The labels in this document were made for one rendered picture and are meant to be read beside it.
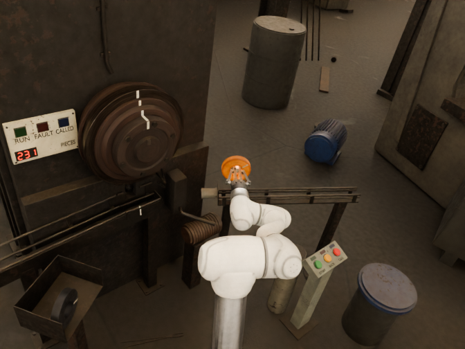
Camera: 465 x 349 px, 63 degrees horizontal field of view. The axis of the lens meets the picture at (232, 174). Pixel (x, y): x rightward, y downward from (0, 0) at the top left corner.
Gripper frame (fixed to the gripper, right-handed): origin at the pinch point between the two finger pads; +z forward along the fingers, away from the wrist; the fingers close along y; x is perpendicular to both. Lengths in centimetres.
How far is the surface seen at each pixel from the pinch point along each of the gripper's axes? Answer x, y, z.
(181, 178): -6.8, -28.3, -4.6
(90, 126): 38, -64, -28
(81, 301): -24, -66, -66
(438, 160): -55, 192, 92
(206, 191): -17.7, -14.3, -1.9
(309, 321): -84, 54, -41
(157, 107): 41, -40, -14
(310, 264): -24, 38, -43
